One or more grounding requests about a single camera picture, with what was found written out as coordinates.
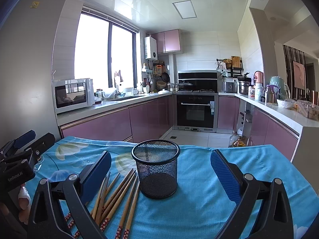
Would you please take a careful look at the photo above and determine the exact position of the wooden chopstick red end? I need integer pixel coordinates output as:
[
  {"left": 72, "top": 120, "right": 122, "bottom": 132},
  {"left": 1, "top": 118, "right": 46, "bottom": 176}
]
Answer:
[
  {"left": 115, "top": 177, "right": 138, "bottom": 239},
  {"left": 65, "top": 178, "right": 106, "bottom": 229},
  {"left": 99, "top": 170, "right": 136, "bottom": 231},
  {"left": 122, "top": 185, "right": 140, "bottom": 239},
  {"left": 98, "top": 168, "right": 135, "bottom": 225},
  {"left": 91, "top": 172, "right": 121, "bottom": 220}
]

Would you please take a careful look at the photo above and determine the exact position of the dark wooden chopstick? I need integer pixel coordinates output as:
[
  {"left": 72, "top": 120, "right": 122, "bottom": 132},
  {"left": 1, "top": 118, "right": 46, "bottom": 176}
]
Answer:
[{"left": 95, "top": 172, "right": 110, "bottom": 224}]

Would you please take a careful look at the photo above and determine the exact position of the left hand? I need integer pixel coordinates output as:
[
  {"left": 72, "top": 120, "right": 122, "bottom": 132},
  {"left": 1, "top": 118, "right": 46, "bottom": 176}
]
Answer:
[{"left": 0, "top": 183, "right": 32, "bottom": 227}]

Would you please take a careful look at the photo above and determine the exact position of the white microwave oven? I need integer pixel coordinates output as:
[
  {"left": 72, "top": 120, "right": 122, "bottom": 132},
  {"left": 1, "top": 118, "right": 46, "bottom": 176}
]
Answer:
[{"left": 52, "top": 78, "right": 95, "bottom": 114}]

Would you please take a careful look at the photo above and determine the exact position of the blue floral tablecloth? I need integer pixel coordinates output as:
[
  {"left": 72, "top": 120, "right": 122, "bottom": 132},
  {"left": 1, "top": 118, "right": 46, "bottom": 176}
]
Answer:
[{"left": 26, "top": 136, "right": 318, "bottom": 238}]

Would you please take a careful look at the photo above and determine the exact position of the cooking oil bottle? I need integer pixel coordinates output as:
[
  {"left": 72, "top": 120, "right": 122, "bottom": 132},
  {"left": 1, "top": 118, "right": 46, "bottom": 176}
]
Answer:
[{"left": 232, "top": 136, "right": 247, "bottom": 147}]

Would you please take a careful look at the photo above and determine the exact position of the grey refrigerator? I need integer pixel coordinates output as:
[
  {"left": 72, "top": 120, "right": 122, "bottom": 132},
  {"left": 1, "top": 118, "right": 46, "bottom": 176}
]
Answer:
[{"left": 1, "top": 0, "right": 66, "bottom": 145}]

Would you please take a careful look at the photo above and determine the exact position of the white bowl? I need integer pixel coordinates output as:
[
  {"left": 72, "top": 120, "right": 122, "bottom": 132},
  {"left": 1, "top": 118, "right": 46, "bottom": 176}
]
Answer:
[{"left": 277, "top": 99, "right": 296, "bottom": 110}]

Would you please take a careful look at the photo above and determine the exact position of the black mesh pen holder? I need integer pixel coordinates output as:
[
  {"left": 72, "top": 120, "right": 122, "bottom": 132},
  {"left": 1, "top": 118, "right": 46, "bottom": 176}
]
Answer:
[{"left": 131, "top": 139, "right": 181, "bottom": 200}]

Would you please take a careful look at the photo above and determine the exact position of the green mesh food cover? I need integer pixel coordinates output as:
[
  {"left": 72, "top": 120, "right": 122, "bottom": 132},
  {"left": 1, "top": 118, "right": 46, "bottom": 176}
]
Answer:
[{"left": 269, "top": 76, "right": 291, "bottom": 100}]

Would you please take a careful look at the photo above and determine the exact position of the black built-in oven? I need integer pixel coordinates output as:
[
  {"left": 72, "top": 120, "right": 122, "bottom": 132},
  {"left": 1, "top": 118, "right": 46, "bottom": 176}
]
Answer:
[{"left": 176, "top": 92, "right": 219, "bottom": 132}]

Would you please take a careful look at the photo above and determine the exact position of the steel stock pot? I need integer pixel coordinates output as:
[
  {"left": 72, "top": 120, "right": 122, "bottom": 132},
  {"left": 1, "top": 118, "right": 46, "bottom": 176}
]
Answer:
[{"left": 237, "top": 77, "right": 251, "bottom": 95}]

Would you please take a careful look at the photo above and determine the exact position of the pink kettle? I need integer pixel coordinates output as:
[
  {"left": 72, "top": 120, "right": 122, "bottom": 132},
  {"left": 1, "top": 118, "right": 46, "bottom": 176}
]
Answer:
[{"left": 254, "top": 71, "right": 264, "bottom": 85}]

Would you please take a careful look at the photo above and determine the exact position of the white water heater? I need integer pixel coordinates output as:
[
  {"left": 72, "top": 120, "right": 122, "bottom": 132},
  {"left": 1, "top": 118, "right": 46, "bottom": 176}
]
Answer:
[{"left": 144, "top": 36, "right": 157, "bottom": 61}]

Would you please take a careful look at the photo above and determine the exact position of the black range hood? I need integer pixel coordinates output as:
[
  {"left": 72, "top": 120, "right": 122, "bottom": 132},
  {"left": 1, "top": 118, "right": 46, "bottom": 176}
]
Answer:
[{"left": 178, "top": 70, "right": 220, "bottom": 92}]

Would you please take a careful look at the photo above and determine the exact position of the black wok with lid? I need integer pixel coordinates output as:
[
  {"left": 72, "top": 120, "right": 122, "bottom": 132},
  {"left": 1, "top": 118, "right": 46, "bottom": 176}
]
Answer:
[{"left": 178, "top": 80, "right": 194, "bottom": 91}]

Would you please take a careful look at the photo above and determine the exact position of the pink upper cabinet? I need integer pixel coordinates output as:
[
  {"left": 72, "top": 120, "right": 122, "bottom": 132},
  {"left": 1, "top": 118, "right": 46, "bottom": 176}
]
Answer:
[{"left": 151, "top": 29, "right": 183, "bottom": 54}]

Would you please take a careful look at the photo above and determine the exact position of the ceiling light panel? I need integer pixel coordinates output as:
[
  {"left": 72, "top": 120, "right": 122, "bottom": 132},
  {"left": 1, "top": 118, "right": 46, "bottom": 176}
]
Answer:
[{"left": 173, "top": 0, "right": 197, "bottom": 20}]

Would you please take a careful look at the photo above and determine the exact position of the pink wall picture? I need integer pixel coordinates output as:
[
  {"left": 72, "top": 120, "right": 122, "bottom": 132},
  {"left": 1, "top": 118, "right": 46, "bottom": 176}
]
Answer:
[{"left": 293, "top": 62, "right": 305, "bottom": 90}]

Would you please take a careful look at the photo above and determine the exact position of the black wall rack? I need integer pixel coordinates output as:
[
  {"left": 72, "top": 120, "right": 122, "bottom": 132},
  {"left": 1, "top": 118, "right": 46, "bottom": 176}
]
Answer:
[{"left": 216, "top": 56, "right": 243, "bottom": 78}]

